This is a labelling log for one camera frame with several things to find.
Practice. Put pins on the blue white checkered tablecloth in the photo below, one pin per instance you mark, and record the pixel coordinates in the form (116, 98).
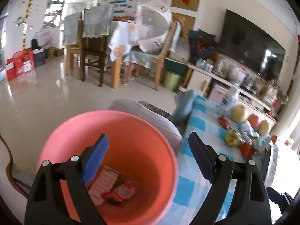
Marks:
(216, 184)

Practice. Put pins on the white mesh food cover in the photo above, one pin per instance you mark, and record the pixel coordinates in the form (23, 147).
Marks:
(153, 21)

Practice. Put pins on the dark blue flower bouquet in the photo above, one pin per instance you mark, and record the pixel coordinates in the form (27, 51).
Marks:
(202, 44)

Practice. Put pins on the red apple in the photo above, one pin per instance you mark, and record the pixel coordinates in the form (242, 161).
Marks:
(254, 121)

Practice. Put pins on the yellow green snack packet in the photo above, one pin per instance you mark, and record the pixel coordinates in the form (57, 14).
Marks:
(233, 138)

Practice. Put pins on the white plastic drink bottle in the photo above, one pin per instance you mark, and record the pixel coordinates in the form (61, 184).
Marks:
(228, 101)

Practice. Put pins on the dark wooden dining chair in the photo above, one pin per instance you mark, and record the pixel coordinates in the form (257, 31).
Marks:
(94, 40)

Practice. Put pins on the light wooden chair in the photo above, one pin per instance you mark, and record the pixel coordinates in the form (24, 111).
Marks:
(146, 60)

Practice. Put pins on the pink plastic trash bucket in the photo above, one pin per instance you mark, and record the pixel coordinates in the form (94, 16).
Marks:
(136, 150)

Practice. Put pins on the orange tangerine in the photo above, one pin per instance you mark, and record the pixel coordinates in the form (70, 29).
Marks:
(274, 139)

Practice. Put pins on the small yellow pear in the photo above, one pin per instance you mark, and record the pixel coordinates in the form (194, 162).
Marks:
(263, 128)

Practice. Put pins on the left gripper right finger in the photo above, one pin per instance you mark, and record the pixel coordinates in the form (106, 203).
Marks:
(205, 160)

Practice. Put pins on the green waste bin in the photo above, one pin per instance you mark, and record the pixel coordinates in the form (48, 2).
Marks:
(171, 80)

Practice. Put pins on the red gift boxes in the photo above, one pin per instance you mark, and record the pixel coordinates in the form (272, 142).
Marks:
(21, 62)

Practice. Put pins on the large yellow pear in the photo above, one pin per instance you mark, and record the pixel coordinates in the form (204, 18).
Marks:
(238, 113)

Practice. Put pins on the black flat screen television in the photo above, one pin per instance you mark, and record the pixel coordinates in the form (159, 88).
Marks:
(247, 43)

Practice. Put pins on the small red snack packet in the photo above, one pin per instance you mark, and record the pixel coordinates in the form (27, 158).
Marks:
(224, 122)

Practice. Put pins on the red white snack wrapper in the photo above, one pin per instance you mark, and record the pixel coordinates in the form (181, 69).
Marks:
(111, 187)

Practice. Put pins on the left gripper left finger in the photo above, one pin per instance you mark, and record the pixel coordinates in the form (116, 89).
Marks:
(92, 158)

